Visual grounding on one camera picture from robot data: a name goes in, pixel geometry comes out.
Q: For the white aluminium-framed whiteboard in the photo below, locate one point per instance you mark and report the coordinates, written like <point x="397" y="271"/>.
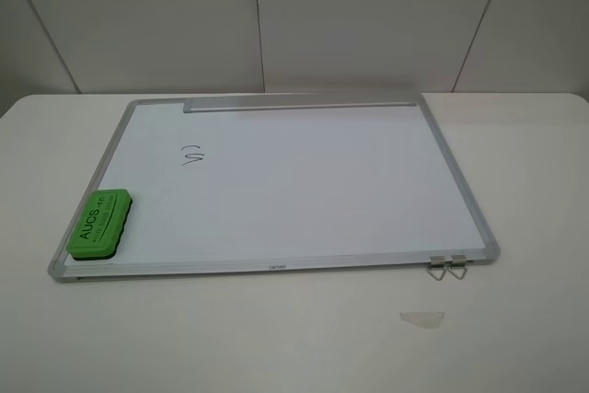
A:
<point x="281" y="191"/>

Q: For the silver pen tray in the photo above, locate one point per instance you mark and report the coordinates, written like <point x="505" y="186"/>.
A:
<point x="299" y="101"/>

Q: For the right metal hanging clip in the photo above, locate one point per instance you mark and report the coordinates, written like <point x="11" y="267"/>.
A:
<point x="458" y="266"/>

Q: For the green whiteboard eraser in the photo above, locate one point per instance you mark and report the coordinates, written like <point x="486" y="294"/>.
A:
<point x="99" y="227"/>

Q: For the clear tape scrap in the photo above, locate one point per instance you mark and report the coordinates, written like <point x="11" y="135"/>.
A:
<point x="423" y="320"/>

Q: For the left metal hanging clip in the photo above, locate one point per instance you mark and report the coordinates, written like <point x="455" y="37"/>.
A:
<point x="438" y="267"/>

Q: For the metal hanging clip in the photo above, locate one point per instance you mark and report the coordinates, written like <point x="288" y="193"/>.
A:
<point x="438" y="267"/>
<point x="458" y="266"/>

